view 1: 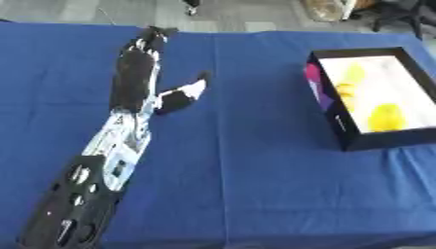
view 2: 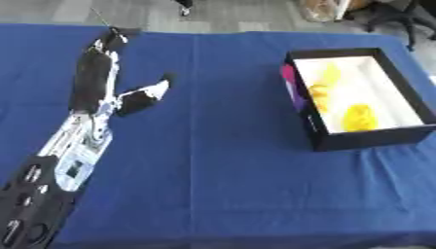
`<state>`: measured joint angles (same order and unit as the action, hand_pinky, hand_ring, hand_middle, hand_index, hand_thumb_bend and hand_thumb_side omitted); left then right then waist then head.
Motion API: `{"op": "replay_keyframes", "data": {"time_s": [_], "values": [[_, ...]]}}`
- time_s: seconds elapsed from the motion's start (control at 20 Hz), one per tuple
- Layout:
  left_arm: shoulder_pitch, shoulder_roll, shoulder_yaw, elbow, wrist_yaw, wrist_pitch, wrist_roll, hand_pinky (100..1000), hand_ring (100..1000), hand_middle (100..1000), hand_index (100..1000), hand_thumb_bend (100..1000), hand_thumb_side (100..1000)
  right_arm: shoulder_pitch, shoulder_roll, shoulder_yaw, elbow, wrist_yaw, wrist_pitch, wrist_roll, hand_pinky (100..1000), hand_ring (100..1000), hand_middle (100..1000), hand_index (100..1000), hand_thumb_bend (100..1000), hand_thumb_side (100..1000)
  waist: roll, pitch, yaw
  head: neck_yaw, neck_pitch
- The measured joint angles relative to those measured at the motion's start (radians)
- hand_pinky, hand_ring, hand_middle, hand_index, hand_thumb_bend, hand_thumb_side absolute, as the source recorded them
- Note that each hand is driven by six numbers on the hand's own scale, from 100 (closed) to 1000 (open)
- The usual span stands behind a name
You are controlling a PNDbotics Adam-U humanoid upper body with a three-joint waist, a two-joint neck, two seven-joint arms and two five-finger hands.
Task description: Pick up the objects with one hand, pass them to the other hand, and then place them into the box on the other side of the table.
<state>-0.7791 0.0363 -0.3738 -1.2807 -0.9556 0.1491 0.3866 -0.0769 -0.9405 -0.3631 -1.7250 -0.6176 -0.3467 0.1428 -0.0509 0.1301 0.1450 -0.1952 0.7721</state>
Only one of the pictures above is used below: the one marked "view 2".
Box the yellow toy lemon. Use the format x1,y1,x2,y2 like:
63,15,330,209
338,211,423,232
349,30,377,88
341,103,381,133

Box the black office chair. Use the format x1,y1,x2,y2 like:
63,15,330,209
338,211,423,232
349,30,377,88
342,0,436,52

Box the tan bag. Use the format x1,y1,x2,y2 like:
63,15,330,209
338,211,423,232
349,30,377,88
296,0,374,23

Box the person's foot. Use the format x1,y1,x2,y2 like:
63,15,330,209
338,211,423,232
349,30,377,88
171,0,197,18

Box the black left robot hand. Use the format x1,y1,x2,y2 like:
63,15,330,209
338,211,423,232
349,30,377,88
68,26,174,118

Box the black box with white inside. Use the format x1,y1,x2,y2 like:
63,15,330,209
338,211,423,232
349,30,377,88
279,47,436,153

